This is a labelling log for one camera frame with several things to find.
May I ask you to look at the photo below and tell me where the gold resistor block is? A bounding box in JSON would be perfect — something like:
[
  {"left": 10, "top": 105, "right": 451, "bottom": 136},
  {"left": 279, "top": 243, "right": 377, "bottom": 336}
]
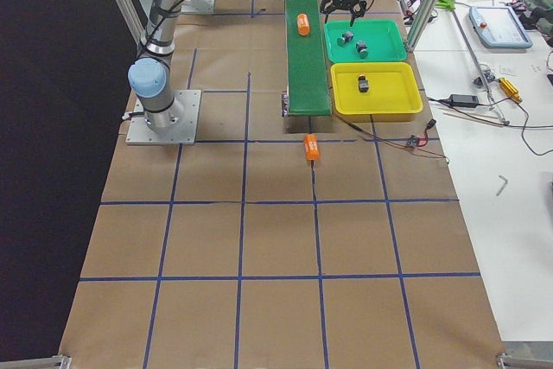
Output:
[{"left": 498, "top": 77, "right": 523, "bottom": 104}]

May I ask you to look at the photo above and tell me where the green push button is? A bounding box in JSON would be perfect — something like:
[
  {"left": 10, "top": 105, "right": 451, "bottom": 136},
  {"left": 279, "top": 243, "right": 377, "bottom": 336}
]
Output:
[
  {"left": 337, "top": 31, "right": 354, "bottom": 46},
  {"left": 355, "top": 40, "right": 368, "bottom": 59}
]

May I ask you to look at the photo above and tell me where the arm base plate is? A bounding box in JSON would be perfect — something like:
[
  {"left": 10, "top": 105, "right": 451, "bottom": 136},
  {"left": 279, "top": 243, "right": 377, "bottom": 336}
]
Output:
[
  {"left": 125, "top": 90, "right": 202, "bottom": 145},
  {"left": 181, "top": 0, "right": 215, "bottom": 15}
]

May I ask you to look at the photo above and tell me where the green conveyor belt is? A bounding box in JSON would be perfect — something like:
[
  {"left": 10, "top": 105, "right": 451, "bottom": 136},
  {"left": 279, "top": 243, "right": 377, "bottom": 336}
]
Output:
[{"left": 281, "top": 0, "right": 332, "bottom": 117}]

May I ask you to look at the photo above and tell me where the green plastic clip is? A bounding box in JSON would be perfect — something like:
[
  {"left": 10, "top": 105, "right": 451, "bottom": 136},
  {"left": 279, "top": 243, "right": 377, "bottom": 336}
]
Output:
[{"left": 435, "top": 0, "right": 456, "bottom": 10}]

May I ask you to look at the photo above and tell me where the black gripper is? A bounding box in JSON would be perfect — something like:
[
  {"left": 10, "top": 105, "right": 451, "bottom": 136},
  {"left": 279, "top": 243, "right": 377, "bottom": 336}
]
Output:
[{"left": 319, "top": 0, "right": 367, "bottom": 27}]

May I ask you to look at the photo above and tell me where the wooden chopstick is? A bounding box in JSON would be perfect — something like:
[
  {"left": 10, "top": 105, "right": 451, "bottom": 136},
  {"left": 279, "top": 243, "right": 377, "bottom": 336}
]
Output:
[{"left": 442, "top": 111, "right": 507, "bottom": 128}]

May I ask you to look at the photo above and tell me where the orange cylinder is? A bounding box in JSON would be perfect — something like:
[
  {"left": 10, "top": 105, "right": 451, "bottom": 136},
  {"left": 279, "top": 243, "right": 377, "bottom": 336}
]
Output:
[
  {"left": 303, "top": 134, "right": 320, "bottom": 161},
  {"left": 296, "top": 13, "right": 311, "bottom": 36}
]

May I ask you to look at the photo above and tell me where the hex key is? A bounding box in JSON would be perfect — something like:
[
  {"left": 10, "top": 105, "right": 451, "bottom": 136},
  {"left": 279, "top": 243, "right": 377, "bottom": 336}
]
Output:
[{"left": 496, "top": 175, "right": 509, "bottom": 197}]

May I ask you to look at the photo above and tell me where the yellow push button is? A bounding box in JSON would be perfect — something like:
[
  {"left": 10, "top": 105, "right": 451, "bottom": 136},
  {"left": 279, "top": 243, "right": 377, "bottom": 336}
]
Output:
[{"left": 358, "top": 74, "right": 370, "bottom": 93}]

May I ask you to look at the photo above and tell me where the black power adapter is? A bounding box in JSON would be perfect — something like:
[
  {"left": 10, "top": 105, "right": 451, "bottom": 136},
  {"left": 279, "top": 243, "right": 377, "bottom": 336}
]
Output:
[{"left": 448, "top": 94, "right": 480, "bottom": 108}]

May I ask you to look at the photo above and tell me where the teach pendant tablet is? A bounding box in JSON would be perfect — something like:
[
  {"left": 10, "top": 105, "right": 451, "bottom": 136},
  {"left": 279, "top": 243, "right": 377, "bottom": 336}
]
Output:
[{"left": 468, "top": 6, "right": 533, "bottom": 49}]

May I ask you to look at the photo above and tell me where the green plastic tray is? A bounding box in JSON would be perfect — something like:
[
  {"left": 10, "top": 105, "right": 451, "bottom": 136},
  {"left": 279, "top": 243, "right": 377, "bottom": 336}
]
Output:
[{"left": 324, "top": 19, "right": 407, "bottom": 63}]

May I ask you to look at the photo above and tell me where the yellow plastic tray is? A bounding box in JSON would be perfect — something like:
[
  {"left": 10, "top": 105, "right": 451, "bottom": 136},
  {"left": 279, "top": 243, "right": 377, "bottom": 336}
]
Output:
[{"left": 330, "top": 62, "right": 423, "bottom": 122}]

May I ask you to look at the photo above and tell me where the long metal rod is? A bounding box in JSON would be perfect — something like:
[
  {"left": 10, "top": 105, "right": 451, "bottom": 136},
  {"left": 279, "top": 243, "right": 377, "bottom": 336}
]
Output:
[{"left": 451, "top": 9, "right": 510, "bottom": 126}]

